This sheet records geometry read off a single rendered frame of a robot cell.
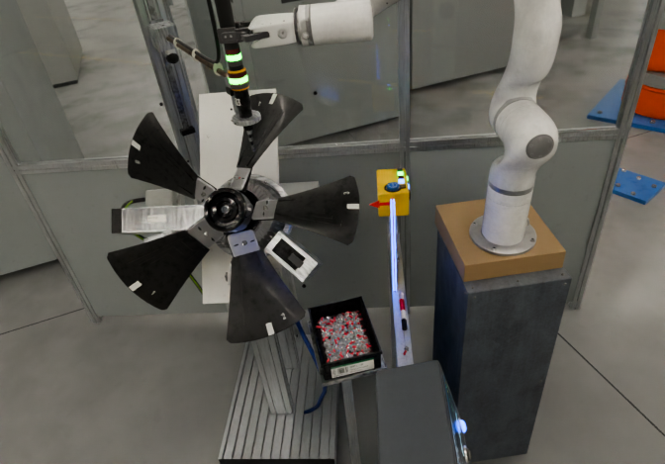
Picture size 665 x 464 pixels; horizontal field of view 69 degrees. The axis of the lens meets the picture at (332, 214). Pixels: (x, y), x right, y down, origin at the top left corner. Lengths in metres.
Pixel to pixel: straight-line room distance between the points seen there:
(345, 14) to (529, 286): 0.89
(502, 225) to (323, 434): 1.17
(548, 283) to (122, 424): 1.89
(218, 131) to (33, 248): 2.13
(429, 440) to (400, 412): 0.07
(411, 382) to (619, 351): 1.93
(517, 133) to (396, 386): 0.67
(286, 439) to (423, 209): 1.12
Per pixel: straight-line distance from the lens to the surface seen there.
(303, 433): 2.17
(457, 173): 2.13
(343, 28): 1.09
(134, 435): 2.49
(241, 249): 1.36
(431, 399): 0.81
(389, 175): 1.66
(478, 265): 1.43
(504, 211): 1.41
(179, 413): 2.47
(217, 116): 1.68
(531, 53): 1.22
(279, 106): 1.38
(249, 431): 2.22
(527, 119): 1.24
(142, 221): 1.59
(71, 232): 2.65
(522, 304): 1.54
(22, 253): 3.60
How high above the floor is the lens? 1.92
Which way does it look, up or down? 35 degrees down
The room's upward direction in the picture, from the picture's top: 6 degrees counter-clockwise
